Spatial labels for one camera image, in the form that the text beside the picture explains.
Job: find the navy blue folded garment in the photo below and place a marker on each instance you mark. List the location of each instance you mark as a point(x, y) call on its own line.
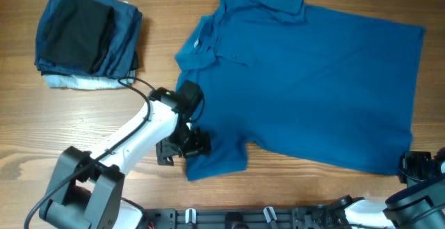
point(120, 58)

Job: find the black folded garment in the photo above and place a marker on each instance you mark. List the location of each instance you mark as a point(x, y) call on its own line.
point(78, 35)

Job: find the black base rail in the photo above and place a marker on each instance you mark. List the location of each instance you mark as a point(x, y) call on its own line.
point(315, 216)

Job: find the light grey folded garment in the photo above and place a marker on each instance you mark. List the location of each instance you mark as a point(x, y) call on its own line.
point(81, 82)

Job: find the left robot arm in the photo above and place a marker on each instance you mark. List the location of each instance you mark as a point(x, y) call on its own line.
point(85, 189)

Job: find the blue polo shirt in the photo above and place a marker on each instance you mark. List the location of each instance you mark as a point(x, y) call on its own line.
point(303, 81)

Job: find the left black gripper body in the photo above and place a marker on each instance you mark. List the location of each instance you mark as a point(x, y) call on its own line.
point(189, 141)

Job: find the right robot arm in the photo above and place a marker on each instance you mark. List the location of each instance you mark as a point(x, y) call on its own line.
point(421, 204)

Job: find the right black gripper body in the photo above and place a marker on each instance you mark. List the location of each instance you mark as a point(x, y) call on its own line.
point(419, 166)

